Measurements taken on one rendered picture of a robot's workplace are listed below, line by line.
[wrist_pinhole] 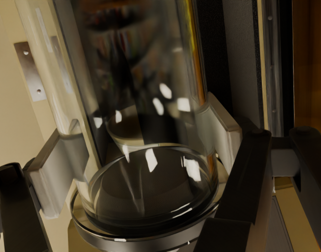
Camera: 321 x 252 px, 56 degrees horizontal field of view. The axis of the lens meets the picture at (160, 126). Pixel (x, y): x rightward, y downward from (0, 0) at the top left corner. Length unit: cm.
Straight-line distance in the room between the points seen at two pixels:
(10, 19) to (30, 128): 55
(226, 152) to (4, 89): 79
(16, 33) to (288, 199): 40
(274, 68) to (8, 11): 32
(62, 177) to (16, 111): 73
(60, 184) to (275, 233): 32
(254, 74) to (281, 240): 22
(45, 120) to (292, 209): 34
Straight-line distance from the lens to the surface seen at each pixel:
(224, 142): 16
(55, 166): 17
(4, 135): 95
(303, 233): 45
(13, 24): 40
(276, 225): 44
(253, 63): 41
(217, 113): 17
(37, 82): 40
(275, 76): 41
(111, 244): 17
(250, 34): 41
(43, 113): 41
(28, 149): 94
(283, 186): 46
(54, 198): 16
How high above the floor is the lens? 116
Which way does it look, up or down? 21 degrees up
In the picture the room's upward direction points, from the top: 169 degrees clockwise
